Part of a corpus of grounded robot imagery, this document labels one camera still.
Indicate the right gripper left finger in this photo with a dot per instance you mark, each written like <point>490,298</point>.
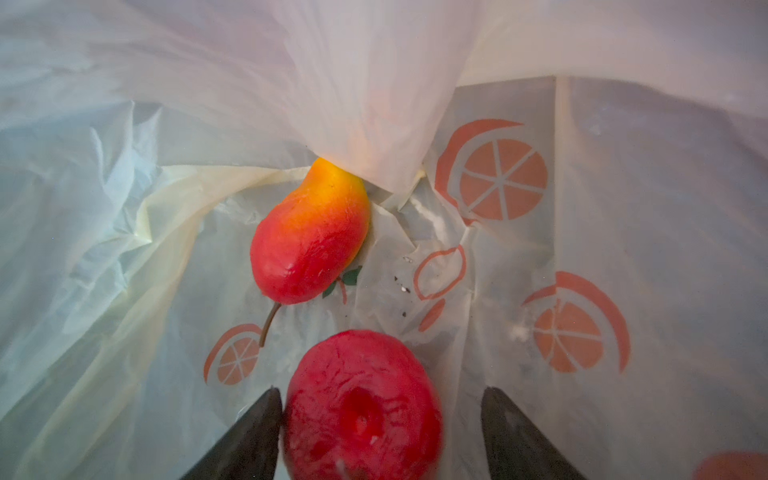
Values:
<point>250,448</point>

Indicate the translucent cream plastic bag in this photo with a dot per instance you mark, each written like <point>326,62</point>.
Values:
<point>568,202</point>

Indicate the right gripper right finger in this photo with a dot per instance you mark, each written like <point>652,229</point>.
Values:
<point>515,447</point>

